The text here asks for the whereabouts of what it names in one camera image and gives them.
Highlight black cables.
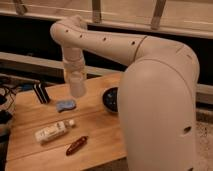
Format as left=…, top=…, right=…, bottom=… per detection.
left=0, top=76, right=21, bottom=126

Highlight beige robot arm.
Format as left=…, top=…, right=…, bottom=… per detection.
left=50, top=16, right=200, bottom=171

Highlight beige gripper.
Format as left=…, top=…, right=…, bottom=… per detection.
left=64, top=61, right=86, bottom=98

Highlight dark round bowl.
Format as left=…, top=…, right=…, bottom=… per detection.
left=102, top=87, right=118, bottom=113

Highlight red brown pocket knife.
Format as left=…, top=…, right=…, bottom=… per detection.
left=66, top=136, right=88, bottom=156

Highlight white plastic bottle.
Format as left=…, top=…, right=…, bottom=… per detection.
left=35, top=120, right=75, bottom=144

